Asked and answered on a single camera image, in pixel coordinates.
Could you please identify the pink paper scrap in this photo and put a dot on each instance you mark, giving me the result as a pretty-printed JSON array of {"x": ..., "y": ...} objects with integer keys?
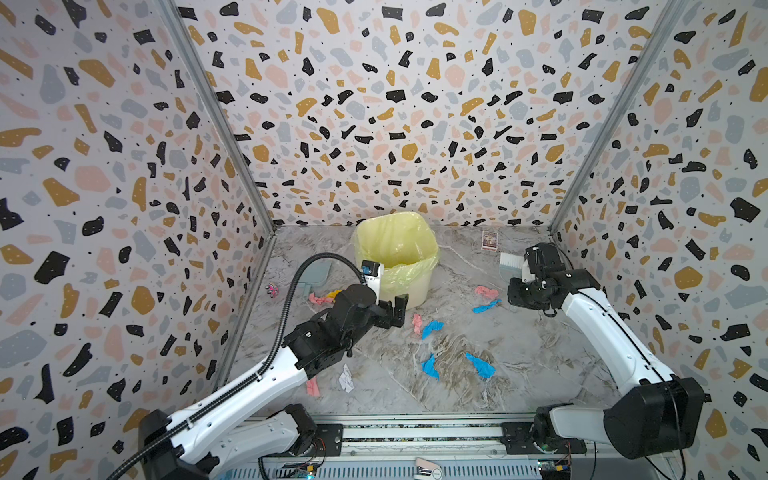
[
  {"x": 418, "y": 324},
  {"x": 487, "y": 293},
  {"x": 320, "y": 300},
  {"x": 312, "y": 388}
]

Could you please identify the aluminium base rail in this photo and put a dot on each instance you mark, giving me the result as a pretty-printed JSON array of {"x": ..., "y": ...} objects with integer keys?
[{"x": 466, "y": 446}]

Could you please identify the blue paper scrap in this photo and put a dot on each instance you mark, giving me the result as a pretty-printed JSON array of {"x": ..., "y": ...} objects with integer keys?
[
  {"x": 428, "y": 367},
  {"x": 484, "y": 369},
  {"x": 433, "y": 326},
  {"x": 485, "y": 308}
]

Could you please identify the blue paper scrap lower right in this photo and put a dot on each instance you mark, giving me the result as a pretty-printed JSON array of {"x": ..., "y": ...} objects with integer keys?
[{"x": 484, "y": 369}]

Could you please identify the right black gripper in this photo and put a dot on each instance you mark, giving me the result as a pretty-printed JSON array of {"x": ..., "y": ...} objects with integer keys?
[{"x": 520, "y": 293}]

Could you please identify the teal hand brush white bristles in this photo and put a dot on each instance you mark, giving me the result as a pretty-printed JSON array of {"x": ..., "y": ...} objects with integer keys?
[{"x": 513, "y": 266}]

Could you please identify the blue paper scrap centre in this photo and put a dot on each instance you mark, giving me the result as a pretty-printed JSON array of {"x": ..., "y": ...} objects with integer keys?
[{"x": 433, "y": 326}]

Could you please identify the pink paper scrap near left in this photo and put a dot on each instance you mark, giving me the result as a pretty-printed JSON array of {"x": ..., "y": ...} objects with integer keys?
[{"x": 312, "y": 388}]

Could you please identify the white paper scrap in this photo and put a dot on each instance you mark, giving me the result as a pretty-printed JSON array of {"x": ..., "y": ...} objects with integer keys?
[{"x": 345, "y": 380}]

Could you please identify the small pink toy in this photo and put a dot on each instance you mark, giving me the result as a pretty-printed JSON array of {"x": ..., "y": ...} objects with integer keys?
[{"x": 272, "y": 290}]

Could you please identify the pink paper scrap centre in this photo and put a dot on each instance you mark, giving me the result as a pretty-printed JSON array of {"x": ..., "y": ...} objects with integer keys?
[{"x": 418, "y": 324}]

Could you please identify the pink paper scrap far left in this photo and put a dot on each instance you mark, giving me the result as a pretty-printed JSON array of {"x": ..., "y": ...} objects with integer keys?
[{"x": 320, "y": 300}]

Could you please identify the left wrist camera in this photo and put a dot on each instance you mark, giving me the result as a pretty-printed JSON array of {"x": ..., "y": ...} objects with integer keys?
[{"x": 373, "y": 273}]

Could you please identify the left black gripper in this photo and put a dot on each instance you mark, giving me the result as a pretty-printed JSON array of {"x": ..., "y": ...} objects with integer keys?
[{"x": 386, "y": 319}]

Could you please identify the teal plastic dustpan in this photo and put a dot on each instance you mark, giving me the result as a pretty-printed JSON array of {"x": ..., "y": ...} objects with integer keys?
[{"x": 315, "y": 276}]

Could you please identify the cream trash bin yellow bag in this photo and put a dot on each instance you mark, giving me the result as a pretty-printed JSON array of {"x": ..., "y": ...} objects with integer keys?
[{"x": 406, "y": 246}]

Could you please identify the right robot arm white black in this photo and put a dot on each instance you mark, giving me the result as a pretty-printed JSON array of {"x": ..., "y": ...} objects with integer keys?
[{"x": 658, "y": 411}]

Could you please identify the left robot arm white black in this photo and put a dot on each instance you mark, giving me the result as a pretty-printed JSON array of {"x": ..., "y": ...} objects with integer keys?
[{"x": 215, "y": 435}]

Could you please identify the pink paper scrap far right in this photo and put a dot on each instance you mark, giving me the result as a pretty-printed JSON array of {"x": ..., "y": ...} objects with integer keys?
[{"x": 487, "y": 293}]

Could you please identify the blue paper scrap lower left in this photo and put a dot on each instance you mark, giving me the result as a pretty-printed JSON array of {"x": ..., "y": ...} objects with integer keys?
[{"x": 428, "y": 367}]

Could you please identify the small card box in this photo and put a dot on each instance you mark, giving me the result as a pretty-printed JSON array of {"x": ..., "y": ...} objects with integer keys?
[{"x": 489, "y": 240}]

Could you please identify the blue paper scrap far right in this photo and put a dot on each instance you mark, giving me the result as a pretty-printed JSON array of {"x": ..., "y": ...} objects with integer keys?
[{"x": 485, "y": 308}]

